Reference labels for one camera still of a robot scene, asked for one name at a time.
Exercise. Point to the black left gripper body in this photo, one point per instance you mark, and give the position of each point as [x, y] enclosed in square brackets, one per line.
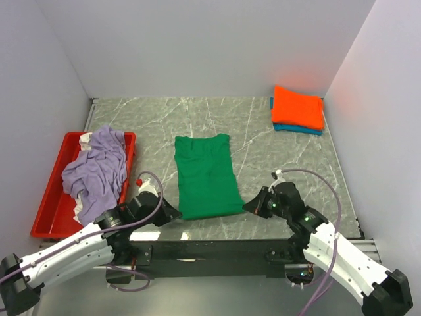
[156, 220]

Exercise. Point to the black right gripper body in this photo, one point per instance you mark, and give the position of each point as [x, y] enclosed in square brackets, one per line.
[281, 210]

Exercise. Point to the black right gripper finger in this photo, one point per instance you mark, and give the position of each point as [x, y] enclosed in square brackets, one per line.
[262, 210]
[261, 196]

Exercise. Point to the green t-shirt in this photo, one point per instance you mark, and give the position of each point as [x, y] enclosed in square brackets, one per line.
[206, 181]

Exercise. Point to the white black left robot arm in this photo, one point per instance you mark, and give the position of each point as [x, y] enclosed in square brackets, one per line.
[104, 241]

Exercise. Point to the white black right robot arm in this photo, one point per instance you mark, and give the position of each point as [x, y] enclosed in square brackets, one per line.
[378, 290]

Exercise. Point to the black base beam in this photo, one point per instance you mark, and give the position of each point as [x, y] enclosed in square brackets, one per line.
[205, 258]

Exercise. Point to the lavender t-shirt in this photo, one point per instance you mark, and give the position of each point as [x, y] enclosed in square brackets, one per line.
[98, 175]

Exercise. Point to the folded teal t-shirt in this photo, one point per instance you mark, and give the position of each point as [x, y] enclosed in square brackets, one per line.
[293, 128]

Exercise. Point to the white pink garment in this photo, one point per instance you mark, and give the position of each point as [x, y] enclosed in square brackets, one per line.
[84, 146]

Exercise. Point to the red plastic tray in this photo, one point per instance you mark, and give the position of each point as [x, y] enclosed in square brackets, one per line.
[55, 216]

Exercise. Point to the folded orange t-shirt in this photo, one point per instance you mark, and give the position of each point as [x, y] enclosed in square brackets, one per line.
[296, 109]

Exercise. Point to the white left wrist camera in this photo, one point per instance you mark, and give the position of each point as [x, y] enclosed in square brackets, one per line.
[148, 185]

